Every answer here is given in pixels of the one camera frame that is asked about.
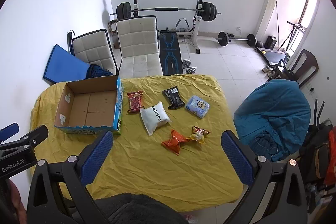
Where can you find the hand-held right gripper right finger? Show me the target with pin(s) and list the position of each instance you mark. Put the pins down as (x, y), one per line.
(236, 161)

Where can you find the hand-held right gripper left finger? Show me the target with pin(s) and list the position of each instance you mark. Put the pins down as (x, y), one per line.
(97, 158)

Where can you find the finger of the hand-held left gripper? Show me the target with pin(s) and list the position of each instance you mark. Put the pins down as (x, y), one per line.
(34, 134)
(9, 130)

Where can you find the yellow snack packet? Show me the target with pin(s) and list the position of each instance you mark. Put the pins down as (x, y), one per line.
(198, 134)

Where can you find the cardboard box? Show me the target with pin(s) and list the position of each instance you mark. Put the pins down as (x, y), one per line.
(89, 108)

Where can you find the orange snack packet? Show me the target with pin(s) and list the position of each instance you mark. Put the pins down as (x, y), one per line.
(174, 142)

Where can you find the light blue tissue pack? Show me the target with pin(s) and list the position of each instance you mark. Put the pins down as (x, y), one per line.
(197, 106)

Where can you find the red floral snack packet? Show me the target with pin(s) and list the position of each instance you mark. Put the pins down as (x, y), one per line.
(135, 102)

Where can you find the white soft packet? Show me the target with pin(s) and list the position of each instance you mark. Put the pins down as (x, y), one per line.
(155, 117)

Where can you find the black snack packet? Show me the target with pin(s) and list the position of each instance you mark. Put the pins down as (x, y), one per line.
(173, 98)

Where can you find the person's left hand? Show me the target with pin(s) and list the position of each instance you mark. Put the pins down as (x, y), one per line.
(16, 200)

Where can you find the yellow tablecloth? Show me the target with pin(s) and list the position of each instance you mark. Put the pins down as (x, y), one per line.
(157, 174)

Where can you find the dark fuzzy clothing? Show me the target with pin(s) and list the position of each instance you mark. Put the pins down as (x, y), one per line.
(139, 209)

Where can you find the blue foam mat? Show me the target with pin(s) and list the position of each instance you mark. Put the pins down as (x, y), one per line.
(63, 66)

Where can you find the black backpack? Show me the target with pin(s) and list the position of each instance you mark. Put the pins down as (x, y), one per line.
(315, 155)

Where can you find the dark blue patterned cloth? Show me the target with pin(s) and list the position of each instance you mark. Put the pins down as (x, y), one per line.
(98, 71)

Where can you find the black metal stand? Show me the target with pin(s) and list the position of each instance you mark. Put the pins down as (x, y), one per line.
(316, 113)

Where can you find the orange bag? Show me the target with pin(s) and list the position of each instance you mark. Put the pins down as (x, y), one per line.
(331, 158)

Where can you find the white shoes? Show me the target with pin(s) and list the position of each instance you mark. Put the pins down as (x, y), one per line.
(267, 70)

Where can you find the chrome dumbbell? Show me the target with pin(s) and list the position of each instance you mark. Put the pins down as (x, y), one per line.
(186, 63)
(191, 70)

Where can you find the small beige padded chair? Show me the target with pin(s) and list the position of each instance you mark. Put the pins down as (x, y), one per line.
(92, 48)

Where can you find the treadmill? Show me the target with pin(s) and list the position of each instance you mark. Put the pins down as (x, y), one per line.
(273, 56)

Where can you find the black weight plates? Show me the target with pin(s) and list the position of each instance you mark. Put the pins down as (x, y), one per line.
(260, 43)

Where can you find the dark wooden chair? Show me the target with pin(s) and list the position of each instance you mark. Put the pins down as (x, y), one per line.
(307, 64)

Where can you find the short barbell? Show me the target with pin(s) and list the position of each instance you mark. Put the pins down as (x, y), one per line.
(223, 38)

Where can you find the black box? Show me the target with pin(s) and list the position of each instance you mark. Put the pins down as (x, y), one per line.
(271, 42)

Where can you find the black weight bench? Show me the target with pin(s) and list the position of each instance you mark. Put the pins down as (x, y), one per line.
(169, 56)

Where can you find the brown cardboard carton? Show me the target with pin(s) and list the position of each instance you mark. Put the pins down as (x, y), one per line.
(113, 32)

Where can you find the large beige padded chair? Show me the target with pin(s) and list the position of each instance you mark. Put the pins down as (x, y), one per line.
(139, 37)

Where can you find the white barbell rack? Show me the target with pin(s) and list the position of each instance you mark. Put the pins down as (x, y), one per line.
(196, 29)

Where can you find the long barbell with black plates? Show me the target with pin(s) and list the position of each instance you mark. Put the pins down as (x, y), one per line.
(168, 8)

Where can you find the black folding frame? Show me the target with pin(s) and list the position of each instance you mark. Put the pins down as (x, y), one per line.
(70, 40)

